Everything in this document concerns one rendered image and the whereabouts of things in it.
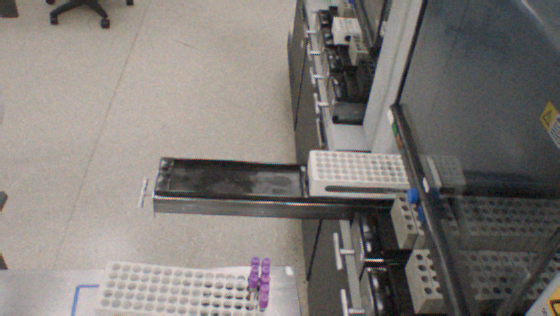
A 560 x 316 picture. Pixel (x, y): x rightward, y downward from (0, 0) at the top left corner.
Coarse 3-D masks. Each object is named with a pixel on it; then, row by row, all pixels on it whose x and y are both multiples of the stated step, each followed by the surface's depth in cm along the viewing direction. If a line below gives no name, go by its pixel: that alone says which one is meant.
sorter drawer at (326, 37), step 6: (324, 30) 176; (330, 30) 176; (324, 36) 173; (330, 36) 173; (324, 42) 172; (330, 42) 170; (318, 48) 181; (324, 48) 169; (330, 48) 169; (336, 48) 170; (312, 54) 177; (318, 54) 177
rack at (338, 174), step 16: (320, 160) 119; (336, 160) 119; (352, 160) 119; (368, 160) 119; (384, 160) 120; (400, 160) 120; (320, 176) 115; (336, 176) 115; (352, 176) 115; (368, 176) 115; (384, 176) 115; (400, 176) 117; (320, 192) 115; (336, 192) 116; (352, 192) 119; (368, 192) 119; (384, 192) 119; (400, 192) 119
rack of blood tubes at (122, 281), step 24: (120, 264) 89; (144, 264) 90; (120, 288) 87; (144, 288) 88; (168, 288) 87; (192, 288) 87; (216, 288) 94; (240, 288) 93; (96, 312) 83; (120, 312) 83; (144, 312) 83; (168, 312) 85; (192, 312) 85; (216, 312) 85; (240, 312) 85
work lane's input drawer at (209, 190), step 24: (168, 168) 118; (192, 168) 121; (216, 168) 122; (240, 168) 122; (264, 168) 123; (288, 168) 124; (144, 192) 120; (168, 192) 113; (192, 192) 113; (216, 192) 114; (240, 192) 116; (264, 192) 117; (288, 192) 118; (264, 216) 117; (288, 216) 118; (312, 216) 118; (336, 216) 118
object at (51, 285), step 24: (0, 288) 90; (24, 288) 91; (48, 288) 91; (72, 288) 92; (96, 288) 92; (288, 288) 96; (0, 312) 86; (24, 312) 87; (48, 312) 87; (72, 312) 88; (288, 312) 92
